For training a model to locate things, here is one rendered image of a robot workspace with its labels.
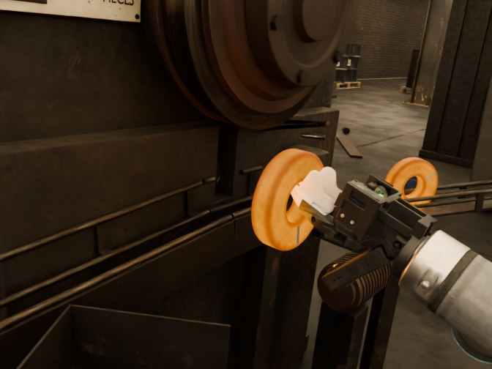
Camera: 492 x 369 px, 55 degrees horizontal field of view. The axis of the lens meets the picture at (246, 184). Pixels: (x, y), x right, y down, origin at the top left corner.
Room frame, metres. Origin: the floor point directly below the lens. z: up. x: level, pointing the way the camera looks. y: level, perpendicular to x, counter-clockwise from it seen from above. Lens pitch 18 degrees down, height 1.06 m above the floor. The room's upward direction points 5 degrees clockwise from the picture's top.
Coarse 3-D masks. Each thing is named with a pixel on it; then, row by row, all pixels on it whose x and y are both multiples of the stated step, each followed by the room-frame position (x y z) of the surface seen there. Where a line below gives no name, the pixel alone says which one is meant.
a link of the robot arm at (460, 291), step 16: (464, 256) 0.50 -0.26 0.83; (480, 256) 0.51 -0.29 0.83; (464, 272) 0.49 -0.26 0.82; (480, 272) 0.48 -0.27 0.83; (448, 288) 0.48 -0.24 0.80; (464, 288) 0.47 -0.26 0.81; (480, 288) 0.47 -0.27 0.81; (432, 304) 0.49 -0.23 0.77; (448, 304) 0.48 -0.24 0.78; (464, 304) 0.47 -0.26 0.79; (480, 304) 0.46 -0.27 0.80; (448, 320) 0.48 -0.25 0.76; (464, 320) 0.47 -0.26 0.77; (480, 320) 0.46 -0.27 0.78; (464, 336) 0.50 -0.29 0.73; (480, 336) 0.45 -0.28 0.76; (480, 352) 0.49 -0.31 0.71
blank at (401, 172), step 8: (400, 160) 1.22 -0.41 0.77; (408, 160) 1.21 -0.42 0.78; (416, 160) 1.21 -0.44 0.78; (424, 160) 1.22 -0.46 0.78; (392, 168) 1.21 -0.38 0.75; (400, 168) 1.19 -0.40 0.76; (408, 168) 1.20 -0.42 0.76; (416, 168) 1.21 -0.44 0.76; (424, 168) 1.21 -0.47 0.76; (432, 168) 1.22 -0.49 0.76; (392, 176) 1.19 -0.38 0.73; (400, 176) 1.19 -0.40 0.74; (408, 176) 1.20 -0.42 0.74; (424, 176) 1.22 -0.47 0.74; (432, 176) 1.23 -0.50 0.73; (392, 184) 1.18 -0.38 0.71; (400, 184) 1.19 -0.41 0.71; (424, 184) 1.22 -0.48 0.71; (432, 184) 1.23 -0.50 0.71; (416, 192) 1.23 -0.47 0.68; (424, 192) 1.22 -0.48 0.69; (432, 192) 1.23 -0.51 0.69
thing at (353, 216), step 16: (352, 192) 0.59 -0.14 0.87; (368, 192) 0.58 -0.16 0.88; (400, 192) 0.61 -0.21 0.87; (336, 208) 0.60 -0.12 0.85; (352, 208) 0.58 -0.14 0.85; (368, 208) 0.56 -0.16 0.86; (384, 208) 0.58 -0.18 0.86; (400, 208) 0.57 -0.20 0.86; (416, 208) 0.57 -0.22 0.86; (336, 224) 0.59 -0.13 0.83; (352, 224) 0.58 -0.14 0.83; (368, 224) 0.56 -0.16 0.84; (384, 224) 0.57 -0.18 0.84; (400, 224) 0.55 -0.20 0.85; (416, 224) 0.54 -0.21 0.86; (432, 224) 0.55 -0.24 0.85; (336, 240) 0.58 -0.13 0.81; (352, 240) 0.57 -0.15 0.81; (368, 240) 0.57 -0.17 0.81; (384, 240) 0.56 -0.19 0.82; (400, 240) 0.55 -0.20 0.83; (416, 240) 0.53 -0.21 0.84; (400, 256) 0.53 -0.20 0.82; (400, 272) 0.53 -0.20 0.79
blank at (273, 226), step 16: (272, 160) 0.65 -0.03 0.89; (288, 160) 0.64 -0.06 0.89; (304, 160) 0.67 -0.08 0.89; (320, 160) 0.70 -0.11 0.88; (272, 176) 0.63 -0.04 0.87; (288, 176) 0.64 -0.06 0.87; (304, 176) 0.67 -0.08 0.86; (256, 192) 0.63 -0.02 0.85; (272, 192) 0.61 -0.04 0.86; (288, 192) 0.64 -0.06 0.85; (256, 208) 0.62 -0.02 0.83; (272, 208) 0.61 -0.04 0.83; (256, 224) 0.62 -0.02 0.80; (272, 224) 0.61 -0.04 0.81; (288, 224) 0.65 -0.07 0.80; (304, 224) 0.68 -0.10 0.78; (272, 240) 0.62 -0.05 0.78; (288, 240) 0.65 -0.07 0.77
